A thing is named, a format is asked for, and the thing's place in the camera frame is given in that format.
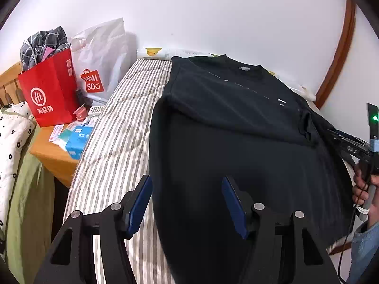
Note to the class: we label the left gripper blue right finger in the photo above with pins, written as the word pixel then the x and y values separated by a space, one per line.
pixel 239 205

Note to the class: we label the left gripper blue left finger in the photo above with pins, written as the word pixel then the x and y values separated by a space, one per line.
pixel 135 207

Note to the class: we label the black sweatshirt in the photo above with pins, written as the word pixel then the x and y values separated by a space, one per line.
pixel 219 117

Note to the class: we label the person's right hand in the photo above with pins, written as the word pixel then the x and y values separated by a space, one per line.
pixel 360 190

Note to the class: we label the striped grey mattress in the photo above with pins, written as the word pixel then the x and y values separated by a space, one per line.
pixel 116 157

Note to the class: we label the wooden bedside table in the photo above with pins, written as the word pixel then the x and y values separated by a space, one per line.
pixel 55 159

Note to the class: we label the blue tissue box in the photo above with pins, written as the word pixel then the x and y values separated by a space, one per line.
pixel 77 141

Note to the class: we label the blue denim sleeve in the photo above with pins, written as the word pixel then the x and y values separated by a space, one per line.
pixel 363 247

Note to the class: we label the white remote control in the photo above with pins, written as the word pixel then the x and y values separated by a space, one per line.
pixel 95 110

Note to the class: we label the pink round container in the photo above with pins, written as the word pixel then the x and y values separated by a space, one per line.
pixel 81 113

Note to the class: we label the red white leaflet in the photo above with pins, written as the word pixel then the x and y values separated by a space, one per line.
pixel 57 130

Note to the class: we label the green bed sheet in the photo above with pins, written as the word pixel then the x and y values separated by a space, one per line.
pixel 30 217

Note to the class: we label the white duck pattern bolster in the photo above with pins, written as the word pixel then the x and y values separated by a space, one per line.
pixel 169 53

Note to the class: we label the red paper shopping bag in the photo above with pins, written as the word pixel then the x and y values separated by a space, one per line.
pixel 50 90

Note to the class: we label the white floral quilt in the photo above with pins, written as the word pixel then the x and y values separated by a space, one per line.
pixel 16 126

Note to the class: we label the white Miniso plastic bag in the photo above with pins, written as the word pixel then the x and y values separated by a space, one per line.
pixel 100 57

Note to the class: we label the wooden headboard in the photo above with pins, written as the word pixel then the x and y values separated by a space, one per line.
pixel 11 92

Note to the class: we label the grey plaid cloth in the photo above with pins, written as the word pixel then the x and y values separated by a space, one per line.
pixel 42 45

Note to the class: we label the brown wooden door frame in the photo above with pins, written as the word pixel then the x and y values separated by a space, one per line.
pixel 340 55

